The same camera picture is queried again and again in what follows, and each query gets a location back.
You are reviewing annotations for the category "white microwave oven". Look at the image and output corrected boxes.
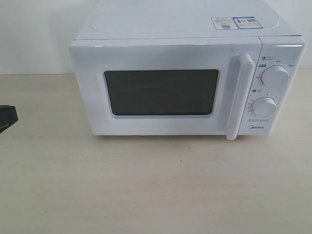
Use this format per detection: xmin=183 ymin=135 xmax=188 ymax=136
xmin=72 ymin=0 xmax=306 ymax=136

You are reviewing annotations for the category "white lower control knob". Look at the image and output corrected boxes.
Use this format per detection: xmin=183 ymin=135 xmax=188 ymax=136
xmin=252 ymin=97 xmax=277 ymax=117

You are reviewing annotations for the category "white control knob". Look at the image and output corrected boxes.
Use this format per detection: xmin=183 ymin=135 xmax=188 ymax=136
xmin=261 ymin=65 xmax=289 ymax=87
xmin=252 ymin=97 xmax=277 ymax=117

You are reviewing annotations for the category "white microwave door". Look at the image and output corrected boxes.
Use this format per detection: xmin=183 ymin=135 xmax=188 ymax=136
xmin=69 ymin=37 xmax=262 ymax=140

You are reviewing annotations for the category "white upper control knob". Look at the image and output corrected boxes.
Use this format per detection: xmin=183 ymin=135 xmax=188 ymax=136
xmin=261 ymin=65 xmax=289 ymax=87

